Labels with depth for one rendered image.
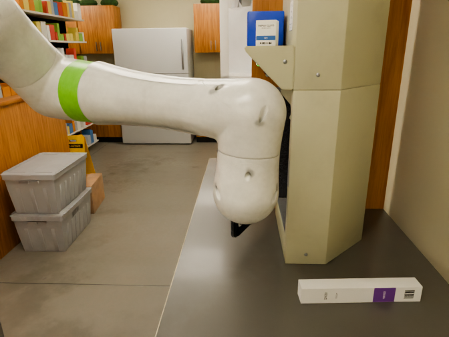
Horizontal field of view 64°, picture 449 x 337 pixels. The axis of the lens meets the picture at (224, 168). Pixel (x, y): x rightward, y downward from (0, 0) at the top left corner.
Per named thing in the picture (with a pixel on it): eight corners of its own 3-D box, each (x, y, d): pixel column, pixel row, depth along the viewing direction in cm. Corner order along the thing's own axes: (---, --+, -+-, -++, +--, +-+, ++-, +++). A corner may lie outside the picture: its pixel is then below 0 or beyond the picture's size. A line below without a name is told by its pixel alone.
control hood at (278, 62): (280, 79, 116) (281, 46, 113) (293, 90, 85) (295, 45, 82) (244, 79, 116) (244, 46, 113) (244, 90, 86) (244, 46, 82)
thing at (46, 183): (93, 186, 328) (88, 151, 317) (61, 216, 270) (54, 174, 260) (48, 186, 330) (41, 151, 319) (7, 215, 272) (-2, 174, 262)
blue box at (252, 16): (279, 46, 110) (280, 13, 107) (283, 45, 100) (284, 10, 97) (246, 46, 110) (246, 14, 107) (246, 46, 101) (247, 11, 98)
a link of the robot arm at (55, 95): (-9, 87, 68) (25, 39, 73) (39, 125, 79) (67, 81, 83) (61, 97, 61) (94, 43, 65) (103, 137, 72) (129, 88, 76)
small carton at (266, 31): (278, 45, 94) (278, 21, 92) (275, 45, 90) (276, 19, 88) (258, 46, 95) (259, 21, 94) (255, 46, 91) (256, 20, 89)
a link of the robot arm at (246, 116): (121, 120, 76) (79, 129, 66) (119, 62, 72) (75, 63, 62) (290, 148, 61) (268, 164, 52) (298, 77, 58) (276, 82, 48)
